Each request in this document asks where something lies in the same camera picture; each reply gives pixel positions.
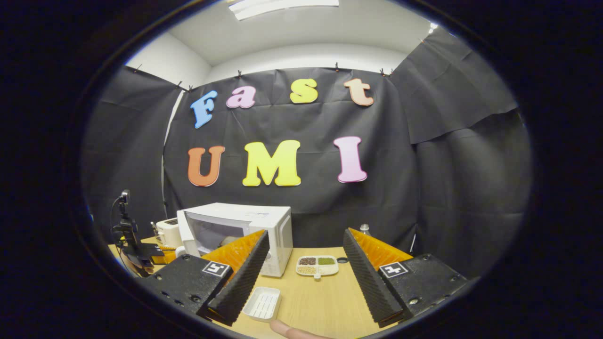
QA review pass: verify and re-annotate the white divided grain plate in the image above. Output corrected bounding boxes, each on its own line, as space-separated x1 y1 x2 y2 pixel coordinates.
295 255 339 281

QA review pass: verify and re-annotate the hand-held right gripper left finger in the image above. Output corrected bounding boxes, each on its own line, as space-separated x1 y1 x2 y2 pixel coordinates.
139 230 270 326

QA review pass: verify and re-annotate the white microwave oven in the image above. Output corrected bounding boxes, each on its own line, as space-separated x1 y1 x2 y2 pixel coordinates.
177 202 293 277

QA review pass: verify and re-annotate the white rectangular dish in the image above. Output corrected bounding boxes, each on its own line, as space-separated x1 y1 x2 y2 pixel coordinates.
243 286 282 323

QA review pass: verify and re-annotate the white toaster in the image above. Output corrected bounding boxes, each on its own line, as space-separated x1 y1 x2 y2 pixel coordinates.
155 218 183 249

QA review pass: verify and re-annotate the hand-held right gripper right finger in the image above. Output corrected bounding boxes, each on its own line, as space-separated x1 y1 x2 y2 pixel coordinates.
342 228 469 329

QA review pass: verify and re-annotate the row of backdrop clips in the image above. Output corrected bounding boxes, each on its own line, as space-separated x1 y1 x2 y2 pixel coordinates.
133 38 425 91

